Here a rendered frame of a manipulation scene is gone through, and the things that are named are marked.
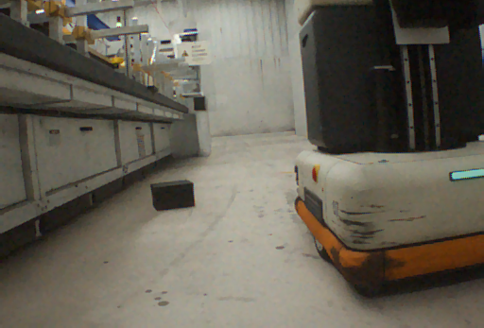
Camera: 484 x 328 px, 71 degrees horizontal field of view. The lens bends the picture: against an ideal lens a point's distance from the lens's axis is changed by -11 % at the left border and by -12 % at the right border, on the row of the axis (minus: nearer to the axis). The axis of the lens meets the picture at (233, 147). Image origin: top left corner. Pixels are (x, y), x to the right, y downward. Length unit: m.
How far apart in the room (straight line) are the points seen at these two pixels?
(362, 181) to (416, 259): 0.19
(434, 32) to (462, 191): 0.45
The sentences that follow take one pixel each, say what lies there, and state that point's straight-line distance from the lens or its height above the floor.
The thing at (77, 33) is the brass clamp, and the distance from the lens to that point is 1.57.
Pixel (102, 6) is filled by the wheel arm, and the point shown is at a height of 0.83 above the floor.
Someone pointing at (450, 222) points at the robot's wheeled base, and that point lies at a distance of 0.81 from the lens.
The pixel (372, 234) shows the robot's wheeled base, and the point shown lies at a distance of 0.74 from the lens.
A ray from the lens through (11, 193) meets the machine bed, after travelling 1.46.
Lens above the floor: 0.38
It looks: 3 degrees down
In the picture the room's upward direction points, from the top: 5 degrees counter-clockwise
